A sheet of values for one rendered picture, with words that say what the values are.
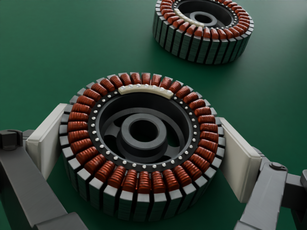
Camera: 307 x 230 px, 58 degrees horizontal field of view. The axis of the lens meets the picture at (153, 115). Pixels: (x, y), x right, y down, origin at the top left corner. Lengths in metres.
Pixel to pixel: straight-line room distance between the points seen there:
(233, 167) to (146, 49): 0.18
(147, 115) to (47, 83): 0.11
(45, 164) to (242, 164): 0.11
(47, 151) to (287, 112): 0.22
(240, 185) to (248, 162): 0.02
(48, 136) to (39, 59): 0.14
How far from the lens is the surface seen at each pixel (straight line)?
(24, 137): 0.18
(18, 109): 0.25
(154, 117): 0.20
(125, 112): 0.22
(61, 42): 0.32
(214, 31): 0.30
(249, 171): 0.16
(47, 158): 0.17
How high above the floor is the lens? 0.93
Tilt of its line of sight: 47 degrees down
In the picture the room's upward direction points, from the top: 11 degrees clockwise
